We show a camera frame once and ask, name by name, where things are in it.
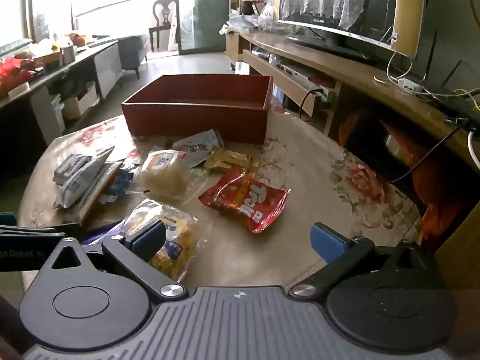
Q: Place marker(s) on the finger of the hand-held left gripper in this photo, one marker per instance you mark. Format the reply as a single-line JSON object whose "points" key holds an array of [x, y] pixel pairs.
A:
{"points": [[33, 231], [7, 219]]}

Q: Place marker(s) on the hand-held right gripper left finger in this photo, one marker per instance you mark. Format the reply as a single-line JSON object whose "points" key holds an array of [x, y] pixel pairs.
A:
{"points": [[150, 237]]}

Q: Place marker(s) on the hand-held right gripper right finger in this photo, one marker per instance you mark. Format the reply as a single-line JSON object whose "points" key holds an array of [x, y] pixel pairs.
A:
{"points": [[327, 243]]}

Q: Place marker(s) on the clear bag of yellow snacks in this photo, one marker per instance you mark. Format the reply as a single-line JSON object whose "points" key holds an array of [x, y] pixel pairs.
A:
{"points": [[180, 240]]}

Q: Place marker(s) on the blue white snack packet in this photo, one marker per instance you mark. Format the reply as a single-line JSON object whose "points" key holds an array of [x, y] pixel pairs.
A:
{"points": [[120, 185]]}

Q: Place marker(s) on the clear red-edged packet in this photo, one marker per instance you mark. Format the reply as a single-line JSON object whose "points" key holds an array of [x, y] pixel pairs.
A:
{"points": [[95, 204]]}

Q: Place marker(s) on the clear rice cake packet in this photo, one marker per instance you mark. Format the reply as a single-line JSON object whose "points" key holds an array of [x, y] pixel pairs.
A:
{"points": [[163, 174]]}

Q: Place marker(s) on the silver packet with blue label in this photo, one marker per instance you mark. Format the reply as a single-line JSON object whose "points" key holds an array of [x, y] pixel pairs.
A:
{"points": [[69, 168]]}

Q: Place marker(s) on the red snack packet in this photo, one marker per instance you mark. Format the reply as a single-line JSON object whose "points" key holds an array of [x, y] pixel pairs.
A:
{"points": [[247, 200]]}

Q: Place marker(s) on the grey foil snack packet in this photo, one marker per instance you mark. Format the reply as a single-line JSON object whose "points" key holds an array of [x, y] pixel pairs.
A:
{"points": [[198, 146]]}

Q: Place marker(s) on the yellow snack packet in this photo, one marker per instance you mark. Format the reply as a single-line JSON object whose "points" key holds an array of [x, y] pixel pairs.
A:
{"points": [[230, 161]]}

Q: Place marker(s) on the red cardboard box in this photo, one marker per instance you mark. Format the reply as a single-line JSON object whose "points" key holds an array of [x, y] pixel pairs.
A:
{"points": [[198, 120]]}

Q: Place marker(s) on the floral tablecloth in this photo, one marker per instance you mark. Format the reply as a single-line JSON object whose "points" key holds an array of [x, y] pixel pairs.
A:
{"points": [[300, 180]]}

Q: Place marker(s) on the long black table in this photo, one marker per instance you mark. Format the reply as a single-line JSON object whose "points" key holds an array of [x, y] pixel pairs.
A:
{"points": [[22, 120]]}

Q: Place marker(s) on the orange red bag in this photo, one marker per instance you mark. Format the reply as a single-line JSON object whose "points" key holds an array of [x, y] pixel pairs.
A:
{"points": [[360, 135]]}

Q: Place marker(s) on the white flat box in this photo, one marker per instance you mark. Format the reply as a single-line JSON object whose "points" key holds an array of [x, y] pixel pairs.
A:
{"points": [[18, 90]]}

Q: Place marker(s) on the white storage drawer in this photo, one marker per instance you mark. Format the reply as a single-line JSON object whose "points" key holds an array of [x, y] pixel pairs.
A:
{"points": [[80, 105]]}

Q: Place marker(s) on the red packets pile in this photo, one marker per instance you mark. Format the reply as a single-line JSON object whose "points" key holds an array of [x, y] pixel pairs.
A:
{"points": [[13, 73]]}

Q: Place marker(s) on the silver set-top player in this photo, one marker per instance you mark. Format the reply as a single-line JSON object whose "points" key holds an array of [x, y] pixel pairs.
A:
{"points": [[296, 75]]}

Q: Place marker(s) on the wooden television cabinet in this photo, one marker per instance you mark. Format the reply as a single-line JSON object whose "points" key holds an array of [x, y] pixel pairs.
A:
{"points": [[375, 78]]}

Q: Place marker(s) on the white cabinet door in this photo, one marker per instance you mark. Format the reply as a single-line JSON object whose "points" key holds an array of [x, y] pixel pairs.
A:
{"points": [[107, 67]]}

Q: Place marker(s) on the white power strip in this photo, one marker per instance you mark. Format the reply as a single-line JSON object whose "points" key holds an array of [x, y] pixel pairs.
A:
{"points": [[408, 84]]}

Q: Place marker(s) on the grey sofa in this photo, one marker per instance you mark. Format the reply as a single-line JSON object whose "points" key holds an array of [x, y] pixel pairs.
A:
{"points": [[133, 50]]}

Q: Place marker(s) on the white paper bag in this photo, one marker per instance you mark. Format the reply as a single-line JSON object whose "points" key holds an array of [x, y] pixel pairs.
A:
{"points": [[240, 68]]}

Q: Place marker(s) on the orange basket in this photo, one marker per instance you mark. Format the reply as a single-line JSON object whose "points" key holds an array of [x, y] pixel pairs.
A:
{"points": [[78, 38]]}

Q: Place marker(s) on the dark wooden chair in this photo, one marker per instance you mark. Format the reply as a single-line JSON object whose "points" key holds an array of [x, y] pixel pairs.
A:
{"points": [[164, 15]]}

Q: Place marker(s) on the white plastic bag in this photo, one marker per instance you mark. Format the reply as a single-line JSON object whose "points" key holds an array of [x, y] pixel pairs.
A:
{"points": [[268, 15]]}

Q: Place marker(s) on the glass sliding door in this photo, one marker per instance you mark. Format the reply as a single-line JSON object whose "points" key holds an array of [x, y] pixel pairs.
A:
{"points": [[206, 7]]}

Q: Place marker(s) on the black television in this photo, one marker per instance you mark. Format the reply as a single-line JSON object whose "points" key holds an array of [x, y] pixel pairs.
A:
{"points": [[382, 3]]}

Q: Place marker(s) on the golden speaker panel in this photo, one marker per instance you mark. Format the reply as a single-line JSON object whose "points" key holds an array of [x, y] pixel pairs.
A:
{"points": [[408, 11]]}

